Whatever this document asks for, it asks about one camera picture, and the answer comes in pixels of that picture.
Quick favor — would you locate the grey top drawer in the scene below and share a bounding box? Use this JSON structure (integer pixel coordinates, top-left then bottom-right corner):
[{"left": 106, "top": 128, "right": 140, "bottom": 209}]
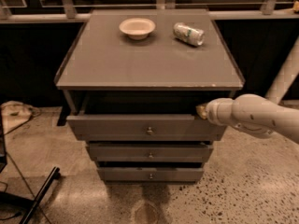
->
[{"left": 67, "top": 114, "right": 225, "bottom": 142}]

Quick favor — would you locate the grey drawer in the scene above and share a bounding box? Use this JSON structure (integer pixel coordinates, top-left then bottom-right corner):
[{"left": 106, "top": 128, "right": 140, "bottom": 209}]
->
[
  {"left": 87, "top": 142, "right": 213, "bottom": 162},
  {"left": 67, "top": 114, "right": 225, "bottom": 142},
  {"left": 98, "top": 167, "right": 204, "bottom": 182}
]

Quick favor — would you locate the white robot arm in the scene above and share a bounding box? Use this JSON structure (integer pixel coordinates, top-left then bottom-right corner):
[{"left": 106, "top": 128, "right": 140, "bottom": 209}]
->
[{"left": 196, "top": 94, "right": 299, "bottom": 144}]

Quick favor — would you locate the grey drawer cabinet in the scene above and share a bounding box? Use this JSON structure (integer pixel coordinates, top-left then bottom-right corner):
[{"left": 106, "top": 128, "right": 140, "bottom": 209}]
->
[{"left": 56, "top": 9, "right": 244, "bottom": 171}]

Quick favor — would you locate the grey middle drawer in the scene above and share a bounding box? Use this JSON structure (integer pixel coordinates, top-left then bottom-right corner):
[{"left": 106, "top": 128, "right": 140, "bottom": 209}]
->
[{"left": 87, "top": 142, "right": 213, "bottom": 162}]

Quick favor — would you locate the grey bottom drawer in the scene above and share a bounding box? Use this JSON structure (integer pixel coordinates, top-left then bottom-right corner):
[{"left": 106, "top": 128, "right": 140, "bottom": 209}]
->
[{"left": 98, "top": 167, "right": 204, "bottom": 182}]

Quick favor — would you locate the crushed green white can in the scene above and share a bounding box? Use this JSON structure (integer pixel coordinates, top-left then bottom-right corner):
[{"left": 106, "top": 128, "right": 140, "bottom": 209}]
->
[{"left": 173, "top": 22, "right": 205, "bottom": 47}]

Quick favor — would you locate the white paper bowl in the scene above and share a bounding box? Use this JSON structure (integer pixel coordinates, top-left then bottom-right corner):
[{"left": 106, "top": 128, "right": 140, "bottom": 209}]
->
[{"left": 119, "top": 18, "right": 156, "bottom": 40}]

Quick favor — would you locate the beige cloth bag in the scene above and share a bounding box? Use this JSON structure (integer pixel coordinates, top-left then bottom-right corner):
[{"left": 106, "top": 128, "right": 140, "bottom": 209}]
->
[{"left": 1, "top": 101, "right": 41, "bottom": 134}]

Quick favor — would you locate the metal glass railing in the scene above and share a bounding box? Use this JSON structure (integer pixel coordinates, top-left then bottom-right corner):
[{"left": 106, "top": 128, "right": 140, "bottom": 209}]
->
[{"left": 0, "top": 0, "right": 299, "bottom": 23}]

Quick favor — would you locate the black stand leg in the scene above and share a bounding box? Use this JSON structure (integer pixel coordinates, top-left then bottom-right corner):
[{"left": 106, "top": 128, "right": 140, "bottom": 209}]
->
[{"left": 0, "top": 167, "right": 61, "bottom": 224}]

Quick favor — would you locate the white diagonal post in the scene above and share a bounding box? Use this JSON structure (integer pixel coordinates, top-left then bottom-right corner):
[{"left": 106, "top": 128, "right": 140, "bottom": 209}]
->
[{"left": 265, "top": 37, "right": 299, "bottom": 105}]

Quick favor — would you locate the black cable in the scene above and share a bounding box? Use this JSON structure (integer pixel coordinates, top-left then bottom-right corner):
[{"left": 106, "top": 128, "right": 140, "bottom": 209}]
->
[{"left": 0, "top": 151, "right": 52, "bottom": 224}]

